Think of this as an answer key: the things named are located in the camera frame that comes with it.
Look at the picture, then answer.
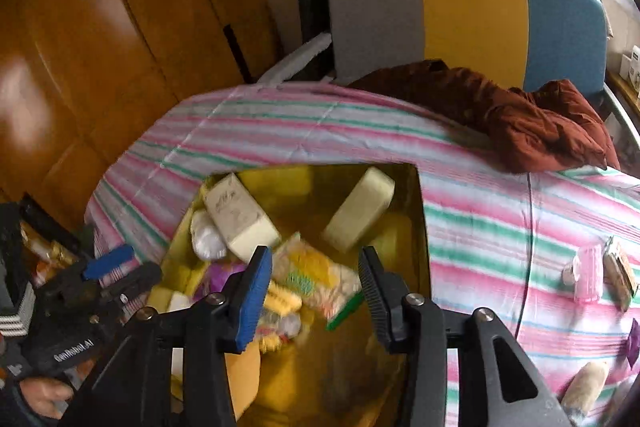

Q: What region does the white carton box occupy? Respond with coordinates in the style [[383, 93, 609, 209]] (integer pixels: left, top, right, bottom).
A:
[[619, 47, 640, 92]]

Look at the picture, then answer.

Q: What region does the person's left hand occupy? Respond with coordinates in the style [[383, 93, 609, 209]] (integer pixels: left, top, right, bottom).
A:
[[20, 377, 76, 420]]

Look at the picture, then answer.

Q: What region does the wooden side table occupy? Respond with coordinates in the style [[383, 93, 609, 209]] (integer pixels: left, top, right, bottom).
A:
[[605, 69, 640, 112]]

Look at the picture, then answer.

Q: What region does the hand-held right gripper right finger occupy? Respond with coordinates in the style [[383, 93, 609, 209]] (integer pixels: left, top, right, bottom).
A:
[[357, 246, 573, 427]]

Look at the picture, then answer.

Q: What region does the yellow striped packet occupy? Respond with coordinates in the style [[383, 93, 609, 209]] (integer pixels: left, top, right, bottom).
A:
[[260, 282, 303, 353]]

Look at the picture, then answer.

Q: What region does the white foam block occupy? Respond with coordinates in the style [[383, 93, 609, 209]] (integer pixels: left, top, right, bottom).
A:
[[321, 166, 396, 254]]

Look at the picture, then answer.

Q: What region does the snack packet with green ends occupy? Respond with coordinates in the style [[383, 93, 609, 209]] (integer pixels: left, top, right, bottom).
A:
[[272, 232, 365, 332]]

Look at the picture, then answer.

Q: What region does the white plastic-wrapped ball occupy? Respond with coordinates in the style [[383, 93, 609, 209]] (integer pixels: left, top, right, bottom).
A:
[[190, 209, 228, 262]]

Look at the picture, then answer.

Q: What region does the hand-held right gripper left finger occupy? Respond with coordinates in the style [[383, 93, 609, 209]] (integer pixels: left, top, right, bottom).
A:
[[60, 246, 274, 427]]

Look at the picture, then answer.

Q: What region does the striped bed sheet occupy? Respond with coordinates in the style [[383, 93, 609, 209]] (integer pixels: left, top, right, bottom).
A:
[[85, 82, 640, 427]]

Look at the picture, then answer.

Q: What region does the grey yellow blue headboard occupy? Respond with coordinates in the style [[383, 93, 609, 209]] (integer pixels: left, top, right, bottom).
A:
[[325, 0, 613, 108]]

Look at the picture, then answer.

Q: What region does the beige towel roll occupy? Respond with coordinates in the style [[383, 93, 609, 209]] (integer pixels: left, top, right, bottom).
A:
[[560, 361, 611, 423]]

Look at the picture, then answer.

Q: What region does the brown snack bar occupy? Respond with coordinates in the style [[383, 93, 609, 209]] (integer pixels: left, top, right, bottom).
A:
[[602, 237, 638, 312]]

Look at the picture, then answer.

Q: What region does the purple packet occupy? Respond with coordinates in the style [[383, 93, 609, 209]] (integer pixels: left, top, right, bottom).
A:
[[207, 262, 246, 295], [625, 318, 640, 370]]

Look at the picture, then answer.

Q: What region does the wooden wardrobe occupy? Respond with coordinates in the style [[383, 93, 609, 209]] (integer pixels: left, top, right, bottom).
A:
[[0, 0, 281, 228]]

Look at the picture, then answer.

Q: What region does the gold tin box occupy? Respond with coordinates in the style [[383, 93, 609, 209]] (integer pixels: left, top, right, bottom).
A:
[[160, 163, 433, 427]]

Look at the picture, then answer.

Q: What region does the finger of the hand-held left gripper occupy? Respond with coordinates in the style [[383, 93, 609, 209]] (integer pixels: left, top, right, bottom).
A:
[[100, 262, 163, 309], [37, 244, 136, 303]]

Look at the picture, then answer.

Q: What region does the brown jacket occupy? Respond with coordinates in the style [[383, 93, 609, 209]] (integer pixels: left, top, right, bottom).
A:
[[347, 59, 621, 174]]

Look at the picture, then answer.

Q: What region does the beige carton box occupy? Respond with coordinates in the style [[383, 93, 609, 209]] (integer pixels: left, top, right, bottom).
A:
[[202, 173, 282, 264]]

